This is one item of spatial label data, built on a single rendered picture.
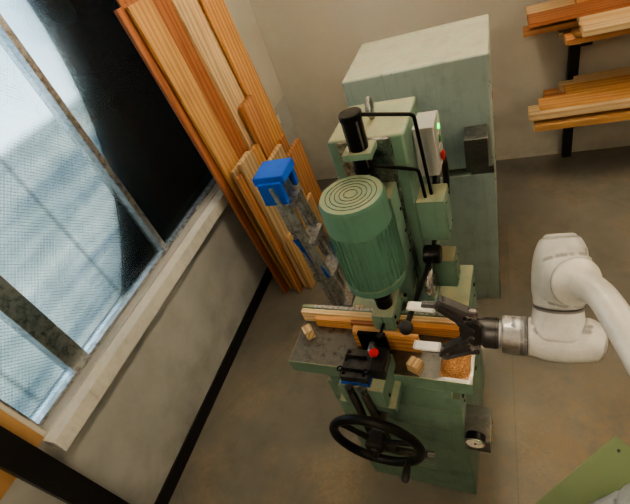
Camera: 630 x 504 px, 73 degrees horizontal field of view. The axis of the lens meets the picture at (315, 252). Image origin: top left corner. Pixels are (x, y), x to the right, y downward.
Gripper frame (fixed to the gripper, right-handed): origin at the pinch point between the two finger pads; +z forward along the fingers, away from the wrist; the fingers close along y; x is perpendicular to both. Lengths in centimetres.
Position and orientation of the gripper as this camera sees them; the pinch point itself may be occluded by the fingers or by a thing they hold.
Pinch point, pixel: (415, 326)
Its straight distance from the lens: 115.2
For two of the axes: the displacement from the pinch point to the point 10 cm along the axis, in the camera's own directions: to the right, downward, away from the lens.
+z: -9.0, -0.1, 4.3
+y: -2.4, -8.3, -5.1
